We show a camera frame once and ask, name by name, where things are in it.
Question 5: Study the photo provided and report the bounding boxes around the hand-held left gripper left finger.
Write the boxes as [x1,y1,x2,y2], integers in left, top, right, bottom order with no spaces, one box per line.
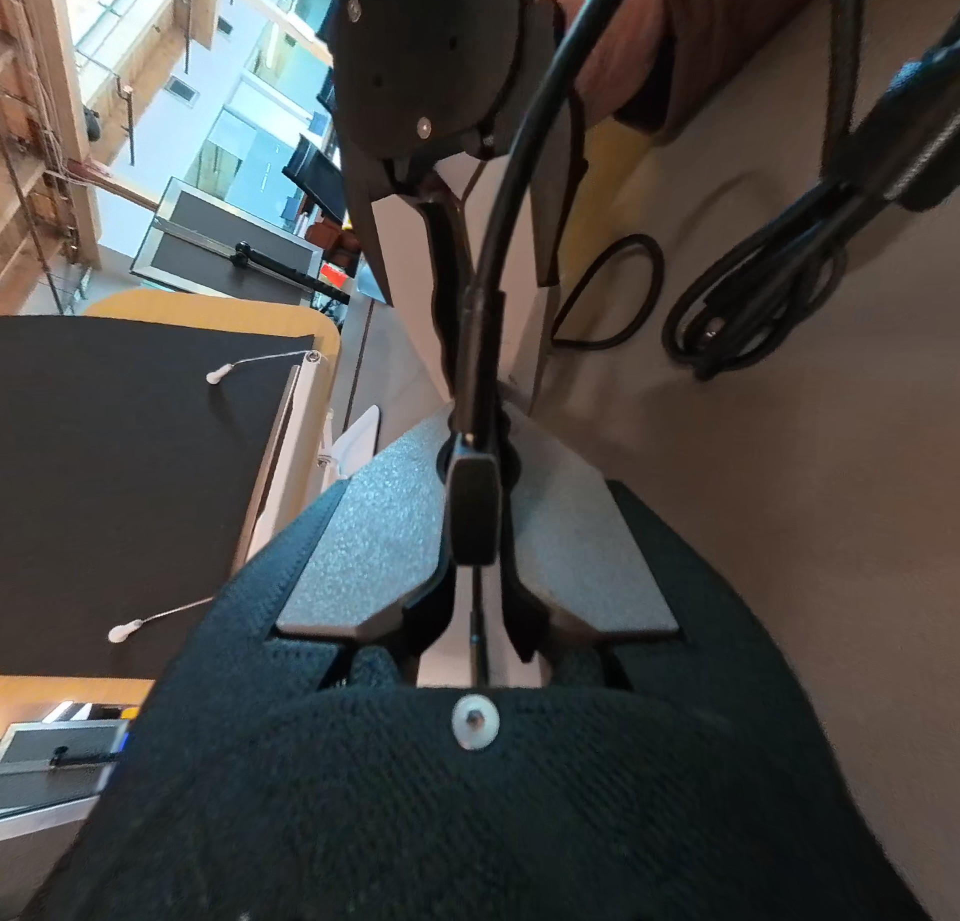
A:
[276,413,460,686]

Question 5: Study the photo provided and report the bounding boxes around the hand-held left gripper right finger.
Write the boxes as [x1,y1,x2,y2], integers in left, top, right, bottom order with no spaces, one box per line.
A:
[496,409,681,663]

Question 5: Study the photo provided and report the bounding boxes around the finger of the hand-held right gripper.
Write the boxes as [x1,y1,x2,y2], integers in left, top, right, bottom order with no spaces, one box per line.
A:
[372,178,481,412]
[487,137,564,421]

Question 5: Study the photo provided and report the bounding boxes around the black usb-c cable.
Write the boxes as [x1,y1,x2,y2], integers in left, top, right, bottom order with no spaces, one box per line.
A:
[457,0,852,446]

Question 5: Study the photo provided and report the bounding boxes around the black port adapter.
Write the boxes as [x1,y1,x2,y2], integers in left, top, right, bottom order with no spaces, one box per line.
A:
[447,444,502,568]

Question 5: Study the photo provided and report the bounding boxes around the person's right hand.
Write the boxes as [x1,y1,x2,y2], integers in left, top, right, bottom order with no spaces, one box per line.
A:
[573,0,837,142]

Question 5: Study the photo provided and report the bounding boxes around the white plastic piece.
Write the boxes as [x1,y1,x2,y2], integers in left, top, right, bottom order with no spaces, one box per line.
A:
[318,403,381,481]

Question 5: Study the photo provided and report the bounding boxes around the black monitor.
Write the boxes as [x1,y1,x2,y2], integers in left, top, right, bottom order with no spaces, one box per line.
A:
[282,133,348,221]

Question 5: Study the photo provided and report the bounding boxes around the grey paper trimmer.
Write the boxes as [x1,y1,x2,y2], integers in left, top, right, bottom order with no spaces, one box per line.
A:
[129,177,325,309]
[0,717,130,821]

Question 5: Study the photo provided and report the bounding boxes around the black mat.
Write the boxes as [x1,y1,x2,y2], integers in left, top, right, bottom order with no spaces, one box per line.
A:
[0,313,324,682]

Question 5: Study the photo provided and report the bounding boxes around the wooden shelf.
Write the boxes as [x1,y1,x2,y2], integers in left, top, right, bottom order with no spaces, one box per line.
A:
[0,0,104,315]

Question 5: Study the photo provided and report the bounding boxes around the white pull cord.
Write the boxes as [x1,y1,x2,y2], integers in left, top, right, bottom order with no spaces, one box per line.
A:
[206,349,318,387]
[107,595,216,645]

